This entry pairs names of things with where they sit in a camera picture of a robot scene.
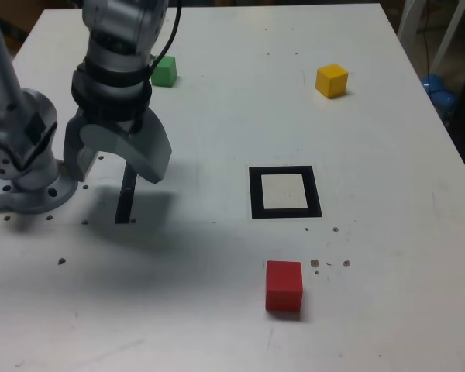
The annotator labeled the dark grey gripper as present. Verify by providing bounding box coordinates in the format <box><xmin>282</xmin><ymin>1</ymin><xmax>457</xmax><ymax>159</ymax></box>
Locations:
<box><xmin>64</xmin><ymin>108</ymin><xmax>174</xmax><ymax>185</ymax></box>

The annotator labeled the green cube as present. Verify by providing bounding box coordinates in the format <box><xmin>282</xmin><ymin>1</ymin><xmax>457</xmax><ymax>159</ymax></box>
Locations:
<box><xmin>150</xmin><ymin>55</ymin><xmax>178</xmax><ymax>88</ymax></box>

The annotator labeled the red cube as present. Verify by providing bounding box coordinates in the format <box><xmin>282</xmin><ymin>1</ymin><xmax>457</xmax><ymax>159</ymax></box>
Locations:
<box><xmin>265</xmin><ymin>260</ymin><xmax>304</xmax><ymax>312</ymax></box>

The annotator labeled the yellow cube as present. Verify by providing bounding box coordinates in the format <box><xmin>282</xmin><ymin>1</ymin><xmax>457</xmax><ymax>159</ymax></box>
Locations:
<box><xmin>315</xmin><ymin>64</ymin><xmax>350</xmax><ymax>100</ymax></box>

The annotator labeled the black tape square outline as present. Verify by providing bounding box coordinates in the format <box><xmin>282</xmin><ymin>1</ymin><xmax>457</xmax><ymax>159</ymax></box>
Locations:
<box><xmin>248</xmin><ymin>165</ymin><xmax>323</xmax><ymax>220</ymax></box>

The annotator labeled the black tape strip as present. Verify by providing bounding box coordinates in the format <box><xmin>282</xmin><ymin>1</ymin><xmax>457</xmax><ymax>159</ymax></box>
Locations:
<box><xmin>114</xmin><ymin>162</ymin><xmax>139</xmax><ymax>225</ymax></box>

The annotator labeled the brown cardboard box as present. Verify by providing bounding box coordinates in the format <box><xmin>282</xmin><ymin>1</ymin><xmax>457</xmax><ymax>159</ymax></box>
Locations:
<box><xmin>0</xmin><ymin>0</ymin><xmax>82</xmax><ymax>51</ymax></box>

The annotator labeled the blue rounded object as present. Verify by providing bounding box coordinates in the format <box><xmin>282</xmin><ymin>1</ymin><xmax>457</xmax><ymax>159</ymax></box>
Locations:
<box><xmin>420</xmin><ymin>74</ymin><xmax>459</xmax><ymax>117</ymax></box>

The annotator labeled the white metal frame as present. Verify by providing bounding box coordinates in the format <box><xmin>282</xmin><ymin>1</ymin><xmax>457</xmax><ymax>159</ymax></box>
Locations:
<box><xmin>397</xmin><ymin>0</ymin><xmax>465</xmax><ymax>74</ymax></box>

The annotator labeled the thin black background cable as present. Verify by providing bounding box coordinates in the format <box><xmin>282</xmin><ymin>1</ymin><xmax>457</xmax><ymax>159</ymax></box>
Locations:
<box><xmin>421</xmin><ymin>0</ymin><xmax>432</xmax><ymax>78</ymax></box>

